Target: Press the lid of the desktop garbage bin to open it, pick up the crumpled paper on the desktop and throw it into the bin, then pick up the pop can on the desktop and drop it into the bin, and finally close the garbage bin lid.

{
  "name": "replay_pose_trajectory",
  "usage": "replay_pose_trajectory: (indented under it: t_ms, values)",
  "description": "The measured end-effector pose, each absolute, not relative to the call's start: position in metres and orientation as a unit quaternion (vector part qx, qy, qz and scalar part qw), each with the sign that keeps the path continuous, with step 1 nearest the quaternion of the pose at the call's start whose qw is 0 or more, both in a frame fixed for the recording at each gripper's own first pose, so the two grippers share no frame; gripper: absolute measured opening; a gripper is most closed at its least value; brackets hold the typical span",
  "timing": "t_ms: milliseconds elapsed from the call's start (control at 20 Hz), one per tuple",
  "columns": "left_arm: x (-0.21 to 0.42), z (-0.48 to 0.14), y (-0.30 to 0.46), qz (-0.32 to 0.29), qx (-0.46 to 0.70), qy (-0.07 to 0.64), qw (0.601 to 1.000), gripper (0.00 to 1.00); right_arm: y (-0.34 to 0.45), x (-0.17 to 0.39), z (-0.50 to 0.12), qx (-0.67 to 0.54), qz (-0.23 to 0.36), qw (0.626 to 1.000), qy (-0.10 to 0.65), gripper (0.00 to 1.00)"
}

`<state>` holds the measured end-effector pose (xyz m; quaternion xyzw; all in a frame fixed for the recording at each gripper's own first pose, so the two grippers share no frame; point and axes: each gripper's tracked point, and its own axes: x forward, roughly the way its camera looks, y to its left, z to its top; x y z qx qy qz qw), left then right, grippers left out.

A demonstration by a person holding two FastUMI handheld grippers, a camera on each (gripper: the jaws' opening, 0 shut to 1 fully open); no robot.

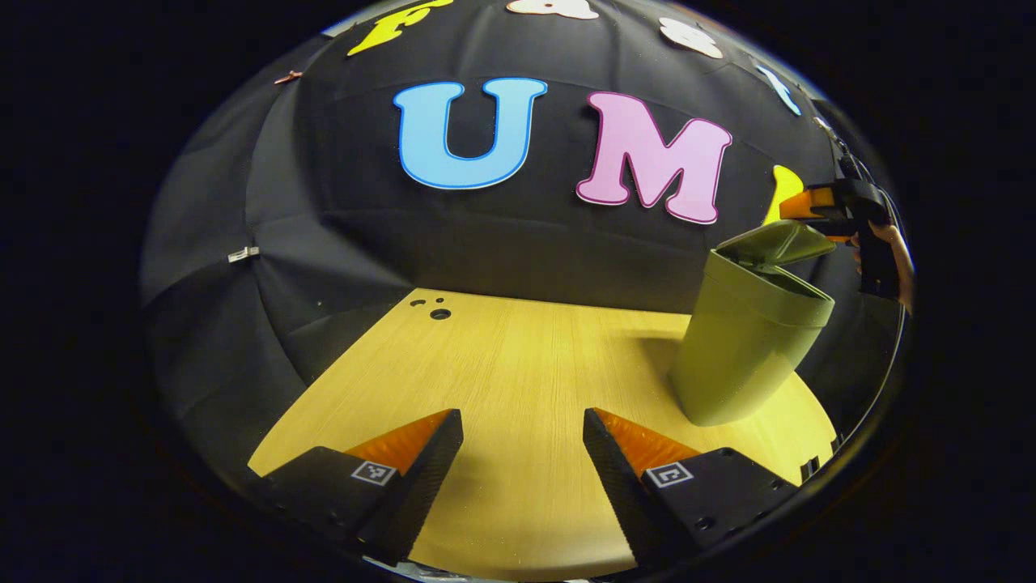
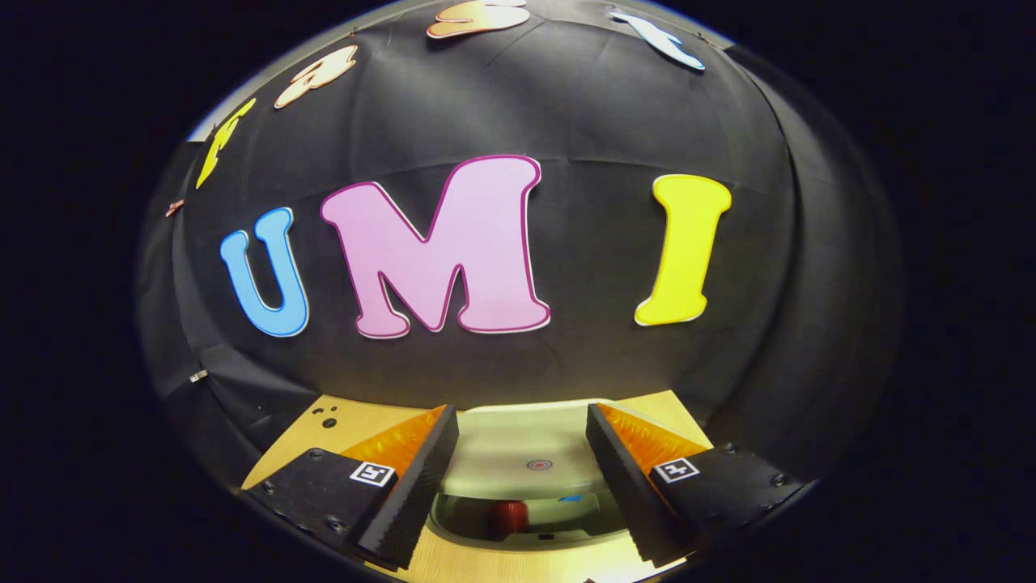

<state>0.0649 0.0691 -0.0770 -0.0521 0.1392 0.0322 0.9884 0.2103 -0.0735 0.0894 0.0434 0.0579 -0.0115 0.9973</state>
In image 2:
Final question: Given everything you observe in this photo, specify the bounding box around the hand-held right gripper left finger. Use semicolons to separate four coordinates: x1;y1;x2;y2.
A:
243;403;460;570

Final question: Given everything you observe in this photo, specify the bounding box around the green desktop garbage bin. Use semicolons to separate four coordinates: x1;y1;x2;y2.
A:
429;399;640;551

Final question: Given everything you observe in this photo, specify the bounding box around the orange pop can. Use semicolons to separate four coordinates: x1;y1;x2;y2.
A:
490;500;531;535

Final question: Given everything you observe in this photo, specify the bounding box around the wooden desktop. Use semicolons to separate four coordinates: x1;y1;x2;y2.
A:
241;390;715;583

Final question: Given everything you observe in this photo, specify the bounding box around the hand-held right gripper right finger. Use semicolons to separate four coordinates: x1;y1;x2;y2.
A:
584;402;802;568

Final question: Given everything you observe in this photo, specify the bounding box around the black backdrop cloth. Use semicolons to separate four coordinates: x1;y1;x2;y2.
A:
138;0;903;487

